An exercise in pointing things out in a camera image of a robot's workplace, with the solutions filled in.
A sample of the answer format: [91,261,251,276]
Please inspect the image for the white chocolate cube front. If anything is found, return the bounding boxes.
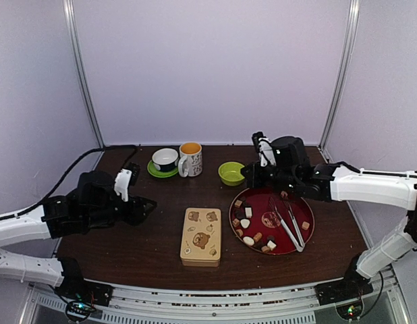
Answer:
[267,241,277,250]

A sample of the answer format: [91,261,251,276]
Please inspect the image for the right aluminium frame post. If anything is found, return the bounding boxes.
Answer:
[318,0,360,152]

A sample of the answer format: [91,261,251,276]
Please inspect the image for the caramel square sweet chocolate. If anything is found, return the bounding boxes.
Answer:
[302,221,310,230]

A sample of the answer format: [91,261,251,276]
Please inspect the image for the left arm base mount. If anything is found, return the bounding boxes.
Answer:
[50,281,113,323]

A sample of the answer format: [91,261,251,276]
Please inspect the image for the white block chocolate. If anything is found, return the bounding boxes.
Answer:
[245,207,253,218]

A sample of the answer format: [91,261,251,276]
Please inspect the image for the green saucer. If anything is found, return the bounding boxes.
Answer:
[147,160,178,178]

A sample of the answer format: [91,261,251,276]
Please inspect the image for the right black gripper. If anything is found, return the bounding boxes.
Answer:
[242,161,299,192]

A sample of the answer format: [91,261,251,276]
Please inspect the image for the white oval chocolate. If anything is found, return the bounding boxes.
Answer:
[243,236,255,246]

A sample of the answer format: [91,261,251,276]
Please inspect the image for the dark rose chocolate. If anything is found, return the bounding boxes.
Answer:
[235,211,246,219]

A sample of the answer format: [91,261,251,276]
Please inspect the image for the patterned mug yellow inside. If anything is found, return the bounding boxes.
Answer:
[177,142,202,178]

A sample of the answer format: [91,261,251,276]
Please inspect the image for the beige tin box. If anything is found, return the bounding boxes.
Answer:
[182,259,220,267]

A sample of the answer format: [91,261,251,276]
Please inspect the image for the caramel ridged chocolate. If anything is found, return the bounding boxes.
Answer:
[253,232,262,242]

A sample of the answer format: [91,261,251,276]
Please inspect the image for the white and navy cup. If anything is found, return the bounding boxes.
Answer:
[151,148,179,166]

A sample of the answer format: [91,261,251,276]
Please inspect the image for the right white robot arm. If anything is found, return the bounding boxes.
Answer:
[241,162,417,298]

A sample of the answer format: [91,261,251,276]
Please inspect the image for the metal serving tongs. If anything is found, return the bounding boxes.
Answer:
[269,196,305,252]

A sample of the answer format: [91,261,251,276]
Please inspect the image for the round red tray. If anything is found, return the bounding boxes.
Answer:
[228,188,314,255]

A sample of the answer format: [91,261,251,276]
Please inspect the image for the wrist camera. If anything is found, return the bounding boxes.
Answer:
[252,132,310,171]
[76,161,142,207]

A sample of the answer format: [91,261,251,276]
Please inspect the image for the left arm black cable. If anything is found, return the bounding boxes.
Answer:
[0,144,138,223]

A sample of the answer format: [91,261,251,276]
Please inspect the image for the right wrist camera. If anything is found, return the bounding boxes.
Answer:
[252,132,310,171]

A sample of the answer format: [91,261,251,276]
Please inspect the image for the lime green bowl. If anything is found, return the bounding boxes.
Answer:
[218,161,245,186]

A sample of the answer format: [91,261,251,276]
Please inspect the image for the front metal rail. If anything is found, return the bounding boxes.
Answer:
[17,275,411,323]

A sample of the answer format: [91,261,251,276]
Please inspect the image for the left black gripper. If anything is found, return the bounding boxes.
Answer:
[83,193,157,229]

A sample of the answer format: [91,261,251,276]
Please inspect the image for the bear print tin lid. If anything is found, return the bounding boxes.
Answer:
[179,207,222,260]

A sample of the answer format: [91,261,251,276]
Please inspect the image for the left aluminium frame post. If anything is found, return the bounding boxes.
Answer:
[63,0,105,147]

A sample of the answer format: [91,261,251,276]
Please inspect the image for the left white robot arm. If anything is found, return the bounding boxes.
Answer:
[0,196,157,300]

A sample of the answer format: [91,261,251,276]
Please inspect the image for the white heart chocolate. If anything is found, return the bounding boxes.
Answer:
[240,219,250,229]

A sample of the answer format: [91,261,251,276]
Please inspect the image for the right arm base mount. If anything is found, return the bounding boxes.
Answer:
[314,279,374,321]

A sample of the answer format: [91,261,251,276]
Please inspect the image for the aluminium frame post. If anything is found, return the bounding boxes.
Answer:
[318,0,360,152]
[63,0,105,147]

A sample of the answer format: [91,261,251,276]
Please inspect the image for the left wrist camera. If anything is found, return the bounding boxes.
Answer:
[76,161,142,207]

